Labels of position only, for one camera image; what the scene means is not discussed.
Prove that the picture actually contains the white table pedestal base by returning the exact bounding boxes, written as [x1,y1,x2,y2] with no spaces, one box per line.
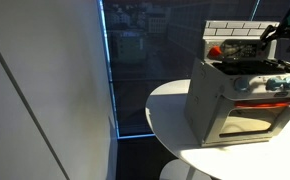
[158,158,213,180]

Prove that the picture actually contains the red oven door handle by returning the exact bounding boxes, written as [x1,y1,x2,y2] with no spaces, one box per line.
[234,98,290,110]

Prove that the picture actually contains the black stove control panel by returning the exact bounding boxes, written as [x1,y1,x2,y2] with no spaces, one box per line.
[223,39,261,60]

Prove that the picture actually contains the blue-lit window frame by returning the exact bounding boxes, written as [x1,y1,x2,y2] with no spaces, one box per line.
[96,0,156,140]

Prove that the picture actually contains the black burner grates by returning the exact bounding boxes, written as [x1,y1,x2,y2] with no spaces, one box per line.
[213,59,290,76]

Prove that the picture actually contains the grey oven door with window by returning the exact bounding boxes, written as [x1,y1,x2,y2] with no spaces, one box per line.
[204,93,290,146]

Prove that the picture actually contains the grey toy stove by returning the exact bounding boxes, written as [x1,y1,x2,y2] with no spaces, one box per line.
[184,19,290,148]

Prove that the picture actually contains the large red stove knob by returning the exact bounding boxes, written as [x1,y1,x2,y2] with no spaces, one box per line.
[208,45,223,58]

